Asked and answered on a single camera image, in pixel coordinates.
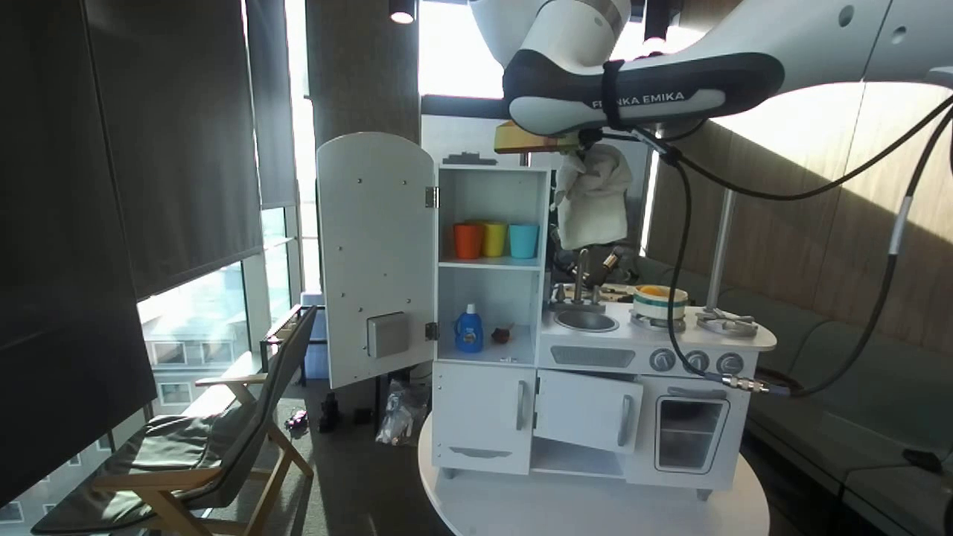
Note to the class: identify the blue soap bottle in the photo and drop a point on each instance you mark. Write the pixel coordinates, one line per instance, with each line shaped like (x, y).
(468, 332)

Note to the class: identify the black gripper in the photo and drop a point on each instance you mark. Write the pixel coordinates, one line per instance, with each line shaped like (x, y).
(595, 139)

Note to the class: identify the cushioned bench sofa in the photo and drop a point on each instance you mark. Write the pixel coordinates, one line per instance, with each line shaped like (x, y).
(873, 435)

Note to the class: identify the orange plastic cup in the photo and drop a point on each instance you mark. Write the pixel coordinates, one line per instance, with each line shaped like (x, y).
(468, 243)

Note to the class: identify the grey oven knob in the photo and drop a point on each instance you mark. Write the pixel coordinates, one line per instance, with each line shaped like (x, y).
(699, 362)
(662, 359)
(732, 363)

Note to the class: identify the teal plastic cup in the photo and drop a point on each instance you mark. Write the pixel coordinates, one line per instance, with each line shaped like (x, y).
(522, 243)

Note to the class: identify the white toy play kitchen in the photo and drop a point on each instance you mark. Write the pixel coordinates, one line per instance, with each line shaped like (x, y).
(480, 420)

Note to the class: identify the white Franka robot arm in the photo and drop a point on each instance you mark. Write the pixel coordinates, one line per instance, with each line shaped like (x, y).
(754, 39)

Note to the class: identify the small white cabinet door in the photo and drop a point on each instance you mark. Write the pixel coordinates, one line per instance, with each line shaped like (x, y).
(584, 407)

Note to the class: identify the black roller blind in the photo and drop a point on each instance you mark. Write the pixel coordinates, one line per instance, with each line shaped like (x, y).
(121, 197)

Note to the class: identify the round ceiling lamp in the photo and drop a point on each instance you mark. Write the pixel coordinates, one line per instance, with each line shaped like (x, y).
(403, 12)

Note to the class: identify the grey stove burner grate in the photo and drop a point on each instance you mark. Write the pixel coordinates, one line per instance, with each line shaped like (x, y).
(727, 322)
(645, 322)

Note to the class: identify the white terry towel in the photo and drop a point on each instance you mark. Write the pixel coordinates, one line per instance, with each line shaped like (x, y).
(598, 203)

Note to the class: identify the clear plastic bag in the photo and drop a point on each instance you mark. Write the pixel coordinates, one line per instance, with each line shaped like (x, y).
(403, 418)

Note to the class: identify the oven door with window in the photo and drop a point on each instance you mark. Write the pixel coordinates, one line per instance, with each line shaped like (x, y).
(689, 433)

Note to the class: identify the metal toy sink basin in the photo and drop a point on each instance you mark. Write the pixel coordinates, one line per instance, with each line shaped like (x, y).
(584, 316)

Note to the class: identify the yellow plastic cup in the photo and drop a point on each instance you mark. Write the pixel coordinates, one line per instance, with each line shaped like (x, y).
(496, 243)

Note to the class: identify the small dark toy item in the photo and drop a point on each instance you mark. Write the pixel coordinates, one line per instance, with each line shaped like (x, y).
(502, 335)

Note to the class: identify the wooden background table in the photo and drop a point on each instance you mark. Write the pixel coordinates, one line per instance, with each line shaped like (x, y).
(532, 139)

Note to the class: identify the grey metal pole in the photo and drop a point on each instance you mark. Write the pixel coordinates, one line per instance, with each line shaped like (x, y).
(720, 249)

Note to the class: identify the tall white cupboard door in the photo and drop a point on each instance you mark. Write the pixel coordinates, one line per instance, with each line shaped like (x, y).
(374, 249)

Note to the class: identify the white pot with teal stripe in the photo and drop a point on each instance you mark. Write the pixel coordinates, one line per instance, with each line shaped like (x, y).
(659, 304)

